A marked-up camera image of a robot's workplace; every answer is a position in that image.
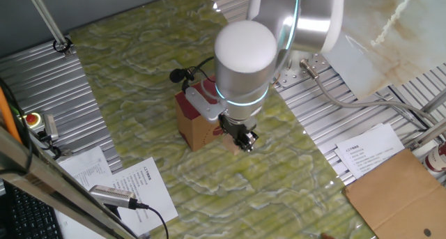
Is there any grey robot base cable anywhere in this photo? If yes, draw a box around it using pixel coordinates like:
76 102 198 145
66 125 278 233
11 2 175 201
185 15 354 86
299 59 446 128

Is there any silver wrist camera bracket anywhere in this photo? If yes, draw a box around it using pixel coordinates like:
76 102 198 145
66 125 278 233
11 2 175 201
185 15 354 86
184 86 226 124

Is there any black keyboard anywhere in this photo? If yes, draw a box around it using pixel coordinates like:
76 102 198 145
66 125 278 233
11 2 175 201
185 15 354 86
0 181 64 239

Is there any red emergency stop button box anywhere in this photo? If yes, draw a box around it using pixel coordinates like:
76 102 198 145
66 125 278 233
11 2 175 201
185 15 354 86
19 111 59 142

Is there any steel frame bar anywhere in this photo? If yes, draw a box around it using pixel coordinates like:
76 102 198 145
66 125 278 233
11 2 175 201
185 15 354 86
0 125 140 239

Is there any red brown Costa paper bag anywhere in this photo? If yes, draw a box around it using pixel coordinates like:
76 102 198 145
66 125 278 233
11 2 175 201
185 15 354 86
174 74 282 153

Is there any red white can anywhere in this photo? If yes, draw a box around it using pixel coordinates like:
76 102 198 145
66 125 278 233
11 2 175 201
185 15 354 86
423 142 446 174

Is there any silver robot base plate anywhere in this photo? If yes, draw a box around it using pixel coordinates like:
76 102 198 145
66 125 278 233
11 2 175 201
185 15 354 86
277 52 330 88

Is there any aluminium strut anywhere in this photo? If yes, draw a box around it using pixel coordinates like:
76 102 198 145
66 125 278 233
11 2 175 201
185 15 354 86
417 88 446 114
407 119 446 150
23 0 74 57

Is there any brown cardboard sheet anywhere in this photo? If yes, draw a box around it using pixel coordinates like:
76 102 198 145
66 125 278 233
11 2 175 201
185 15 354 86
343 148 446 239

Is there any printed white paper sheet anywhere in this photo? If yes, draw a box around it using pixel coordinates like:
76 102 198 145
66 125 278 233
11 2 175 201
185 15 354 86
57 145 114 190
334 123 406 180
110 157 179 237

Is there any silver depth camera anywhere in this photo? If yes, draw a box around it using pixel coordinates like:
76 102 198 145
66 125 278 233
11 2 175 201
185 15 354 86
89 184 139 210

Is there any green marble pattern mat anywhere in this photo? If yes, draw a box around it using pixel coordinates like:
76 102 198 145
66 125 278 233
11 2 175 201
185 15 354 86
68 0 376 239

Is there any thick black cable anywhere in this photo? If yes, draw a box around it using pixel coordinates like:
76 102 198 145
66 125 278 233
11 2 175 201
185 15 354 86
0 77 34 174

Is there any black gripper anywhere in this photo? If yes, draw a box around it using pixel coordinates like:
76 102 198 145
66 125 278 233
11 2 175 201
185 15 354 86
218 114 259 153

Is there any orange cable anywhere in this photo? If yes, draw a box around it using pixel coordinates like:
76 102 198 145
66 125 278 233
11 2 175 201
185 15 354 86
0 86 22 144

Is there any blank white paper sheet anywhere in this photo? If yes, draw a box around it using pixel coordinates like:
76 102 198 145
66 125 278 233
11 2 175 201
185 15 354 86
54 207 107 239

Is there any black camera cable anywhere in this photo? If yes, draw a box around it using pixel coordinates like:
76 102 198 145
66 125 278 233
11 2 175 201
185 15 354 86
134 202 171 239

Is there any white marble pattern sheet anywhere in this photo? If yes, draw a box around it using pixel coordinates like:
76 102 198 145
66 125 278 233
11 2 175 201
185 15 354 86
322 0 446 100

